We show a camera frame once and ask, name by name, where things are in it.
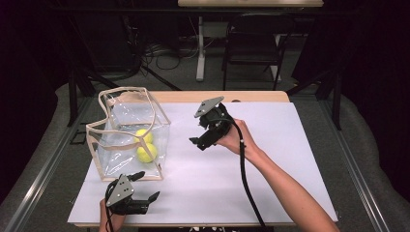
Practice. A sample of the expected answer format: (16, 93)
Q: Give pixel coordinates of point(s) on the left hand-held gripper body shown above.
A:
(121, 191)

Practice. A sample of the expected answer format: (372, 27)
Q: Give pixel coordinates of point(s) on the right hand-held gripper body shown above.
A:
(214, 125)

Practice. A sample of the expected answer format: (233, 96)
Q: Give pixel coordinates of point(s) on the clear plastic bag beige trim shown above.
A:
(119, 161)

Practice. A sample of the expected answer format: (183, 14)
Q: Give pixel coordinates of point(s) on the yellow tennis ball black mark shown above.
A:
(147, 153)

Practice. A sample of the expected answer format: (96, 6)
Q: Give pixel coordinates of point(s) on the plain yellow tennis ball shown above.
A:
(144, 135)

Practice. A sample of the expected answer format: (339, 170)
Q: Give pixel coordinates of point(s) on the person's right hand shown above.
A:
(237, 138)

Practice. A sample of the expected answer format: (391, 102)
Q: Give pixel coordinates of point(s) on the person's left hand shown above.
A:
(114, 222)

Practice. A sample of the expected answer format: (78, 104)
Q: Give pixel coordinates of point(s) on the person's patterned clothing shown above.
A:
(206, 229)

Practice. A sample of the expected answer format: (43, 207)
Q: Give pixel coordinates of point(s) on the white table mat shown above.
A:
(290, 135)

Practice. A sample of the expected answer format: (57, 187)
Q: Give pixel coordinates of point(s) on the white-legged desk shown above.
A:
(200, 48)

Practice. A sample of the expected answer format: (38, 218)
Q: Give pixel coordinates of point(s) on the black folding chair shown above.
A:
(251, 48)

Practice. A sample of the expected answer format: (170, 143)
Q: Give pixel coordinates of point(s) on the black floor bracket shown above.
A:
(78, 137)

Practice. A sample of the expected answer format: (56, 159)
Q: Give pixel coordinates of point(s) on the aluminium floor rail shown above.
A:
(48, 167)
(351, 167)

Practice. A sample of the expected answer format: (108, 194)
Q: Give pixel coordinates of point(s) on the black frame post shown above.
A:
(72, 96)
(337, 103)

